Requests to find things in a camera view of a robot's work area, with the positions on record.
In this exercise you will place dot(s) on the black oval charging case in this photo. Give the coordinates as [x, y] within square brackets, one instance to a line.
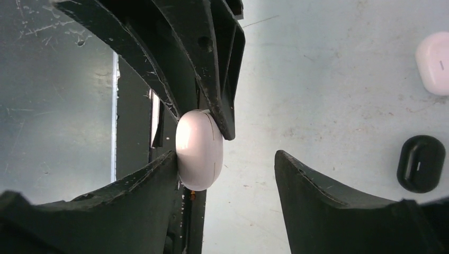
[421, 164]

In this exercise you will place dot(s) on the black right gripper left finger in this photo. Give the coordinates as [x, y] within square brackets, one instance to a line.
[91, 223]

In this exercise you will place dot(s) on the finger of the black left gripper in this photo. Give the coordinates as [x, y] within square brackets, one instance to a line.
[107, 21]
[209, 34]

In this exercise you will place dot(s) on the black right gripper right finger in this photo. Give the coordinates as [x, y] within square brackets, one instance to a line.
[323, 215]

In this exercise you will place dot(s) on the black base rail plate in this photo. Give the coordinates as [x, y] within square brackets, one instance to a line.
[164, 216]

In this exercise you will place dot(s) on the white oval charging case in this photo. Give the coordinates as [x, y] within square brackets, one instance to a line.
[432, 61]

